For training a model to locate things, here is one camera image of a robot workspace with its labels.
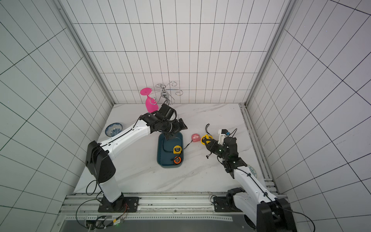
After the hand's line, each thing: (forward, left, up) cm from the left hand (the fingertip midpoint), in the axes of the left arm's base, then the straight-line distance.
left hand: (180, 134), depth 80 cm
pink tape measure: (+7, -10, -16) cm, 20 cm away
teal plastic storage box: (-3, +7, -18) cm, 20 cm away
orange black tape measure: (-10, +2, -14) cm, 17 cm away
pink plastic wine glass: (+28, +22, -5) cm, 36 cm away
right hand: (-2, -12, -4) cm, 13 cm away
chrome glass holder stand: (+24, +11, +9) cm, 28 cm away
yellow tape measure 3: (-3, -15, -3) cm, 16 cm away
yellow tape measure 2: (-2, +2, -15) cm, 15 cm away
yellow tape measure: (+10, -19, -17) cm, 27 cm away
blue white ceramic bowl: (+13, +49, -16) cm, 53 cm away
